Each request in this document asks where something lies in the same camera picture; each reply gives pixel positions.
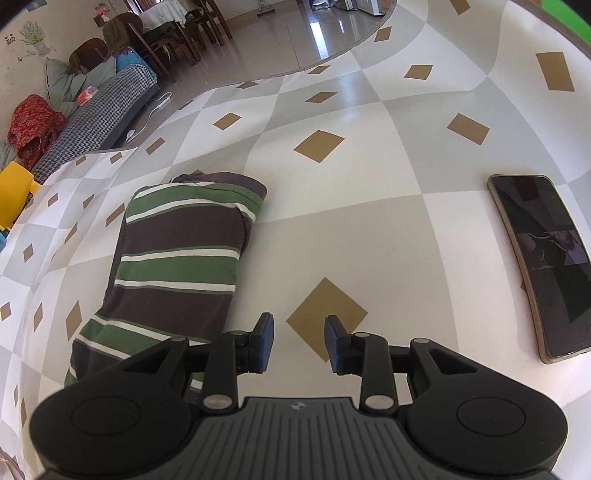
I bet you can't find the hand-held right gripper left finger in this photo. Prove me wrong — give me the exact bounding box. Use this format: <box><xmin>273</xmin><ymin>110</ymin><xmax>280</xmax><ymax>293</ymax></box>
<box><xmin>117</xmin><ymin>312</ymin><xmax>275</xmax><ymax>411</ymax></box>

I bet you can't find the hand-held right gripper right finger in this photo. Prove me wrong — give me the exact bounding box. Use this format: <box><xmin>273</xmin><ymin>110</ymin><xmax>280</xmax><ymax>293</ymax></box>
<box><xmin>324</xmin><ymin>315</ymin><xmax>481</xmax><ymax>411</ymax></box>

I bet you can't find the green brown striped t-shirt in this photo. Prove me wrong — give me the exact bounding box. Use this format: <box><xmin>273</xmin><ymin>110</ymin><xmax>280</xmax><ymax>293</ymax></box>
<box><xmin>65</xmin><ymin>172</ymin><xmax>269</xmax><ymax>388</ymax></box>

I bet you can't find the checkered diamond table cover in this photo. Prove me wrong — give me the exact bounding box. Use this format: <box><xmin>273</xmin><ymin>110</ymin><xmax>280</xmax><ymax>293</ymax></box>
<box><xmin>0</xmin><ymin>0</ymin><xmax>591</xmax><ymax>480</ymax></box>

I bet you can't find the black smartphone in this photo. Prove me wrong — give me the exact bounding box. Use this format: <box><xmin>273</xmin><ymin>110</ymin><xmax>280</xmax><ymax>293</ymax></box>
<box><xmin>488</xmin><ymin>174</ymin><xmax>591</xmax><ymax>365</ymax></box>

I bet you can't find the white power strip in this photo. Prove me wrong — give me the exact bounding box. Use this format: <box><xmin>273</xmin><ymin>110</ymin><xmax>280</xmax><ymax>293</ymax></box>
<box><xmin>124</xmin><ymin>92</ymin><xmax>172</xmax><ymax>141</ymax></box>

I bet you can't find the houndstooth sofa bed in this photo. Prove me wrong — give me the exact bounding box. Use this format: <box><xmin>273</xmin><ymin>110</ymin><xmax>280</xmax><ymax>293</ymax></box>
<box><xmin>34</xmin><ymin>64</ymin><xmax>160</xmax><ymax>185</ymax></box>

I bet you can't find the yellow plastic chair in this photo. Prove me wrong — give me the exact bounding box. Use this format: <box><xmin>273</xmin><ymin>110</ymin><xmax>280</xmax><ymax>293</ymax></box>
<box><xmin>0</xmin><ymin>161</ymin><xmax>42</xmax><ymax>232</ymax></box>

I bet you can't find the red patterned cloth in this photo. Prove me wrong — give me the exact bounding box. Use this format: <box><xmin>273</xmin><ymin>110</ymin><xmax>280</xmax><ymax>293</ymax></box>
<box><xmin>7</xmin><ymin>95</ymin><xmax>68</xmax><ymax>171</ymax></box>

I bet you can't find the dark wooden dining chair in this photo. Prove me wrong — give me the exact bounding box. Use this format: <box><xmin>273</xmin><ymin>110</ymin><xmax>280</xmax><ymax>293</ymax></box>
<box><xmin>102</xmin><ymin>13</ymin><xmax>178</xmax><ymax>84</ymax></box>
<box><xmin>203</xmin><ymin>0</ymin><xmax>234</xmax><ymax>44</ymax></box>
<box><xmin>68</xmin><ymin>39</ymin><xmax>109</xmax><ymax>75</ymax></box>

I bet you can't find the grey-green pillow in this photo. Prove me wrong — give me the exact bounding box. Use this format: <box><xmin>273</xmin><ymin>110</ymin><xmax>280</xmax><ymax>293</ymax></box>
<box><xmin>45</xmin><ymin>59</ymin><xmax>116</xmax><ymax>116</ymax></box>

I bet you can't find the olive cloth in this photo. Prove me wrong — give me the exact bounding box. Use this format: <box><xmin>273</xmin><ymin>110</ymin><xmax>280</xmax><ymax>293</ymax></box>
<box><xmin>102</xmin><ymin>18</ymin><xmax>132</xmax><ymax>51</ymax></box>

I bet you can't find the dining table with white cloth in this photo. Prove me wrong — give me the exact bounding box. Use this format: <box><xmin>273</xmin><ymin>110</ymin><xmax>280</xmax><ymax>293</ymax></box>
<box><xmin>139</xmin><ymin>0</ymin><xmax>195</xmax><ymax>28</ymax></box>

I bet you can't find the lavender wall sticker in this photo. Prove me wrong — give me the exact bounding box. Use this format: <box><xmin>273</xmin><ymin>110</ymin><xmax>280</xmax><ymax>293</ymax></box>
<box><xmin>18</xmin><ymin>22</ymin><xmax>49</xmax><ymax>57</ymax></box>

